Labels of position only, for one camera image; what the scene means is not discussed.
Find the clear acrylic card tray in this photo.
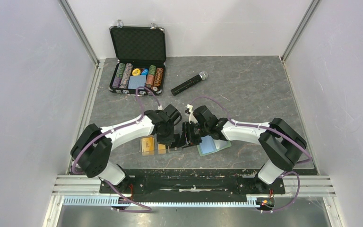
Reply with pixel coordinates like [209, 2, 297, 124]
[139, 136, 183, 156]

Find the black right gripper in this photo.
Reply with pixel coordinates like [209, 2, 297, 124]
[177, 121, 209, 148]

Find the gold credit card stack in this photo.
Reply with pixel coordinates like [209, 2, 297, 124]
[158, 144, 167, 155]

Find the green card holder wallet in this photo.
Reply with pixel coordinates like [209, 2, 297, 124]
[197, 136, 231, 157]

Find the black poker chip case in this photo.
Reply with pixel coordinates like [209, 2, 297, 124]
[109, 19, 166, 96]

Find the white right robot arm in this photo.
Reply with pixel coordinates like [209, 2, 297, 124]
[183, 105, 311, 193]

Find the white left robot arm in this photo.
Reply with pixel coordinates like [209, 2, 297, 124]
[70, 105, 182, 193]

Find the blue playing card deck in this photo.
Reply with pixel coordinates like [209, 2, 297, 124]
[128, 75, 147, 89]

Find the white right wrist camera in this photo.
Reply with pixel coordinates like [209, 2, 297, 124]
[184, 104, 198, 123]

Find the orange credit card stack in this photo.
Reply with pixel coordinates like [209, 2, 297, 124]
[140, 137, 155, 156]

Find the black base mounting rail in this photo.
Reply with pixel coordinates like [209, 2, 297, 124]
[115, 169, 286, 202]

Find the black handheld microphone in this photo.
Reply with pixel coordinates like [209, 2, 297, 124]
[171, 71, 208, 96]

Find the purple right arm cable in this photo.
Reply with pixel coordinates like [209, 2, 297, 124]
[190, 96, 313, 214]

